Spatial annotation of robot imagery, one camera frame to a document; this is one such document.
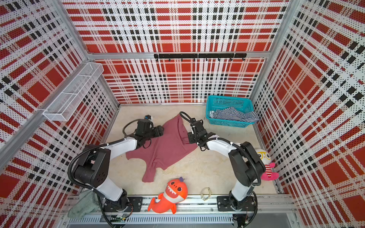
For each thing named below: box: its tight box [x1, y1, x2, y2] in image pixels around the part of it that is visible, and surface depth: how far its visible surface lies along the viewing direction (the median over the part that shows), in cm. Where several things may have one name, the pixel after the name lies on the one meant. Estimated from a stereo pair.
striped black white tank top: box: [209, 106, 260, 123], surface depth 113 cm
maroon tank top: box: [125, 114, 199, 183], surface depth 95 cm
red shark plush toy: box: [147, 176, 189, 215], surface depth 72 cm
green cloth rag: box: [67, 190, 101, 220], surface depth 73 cm
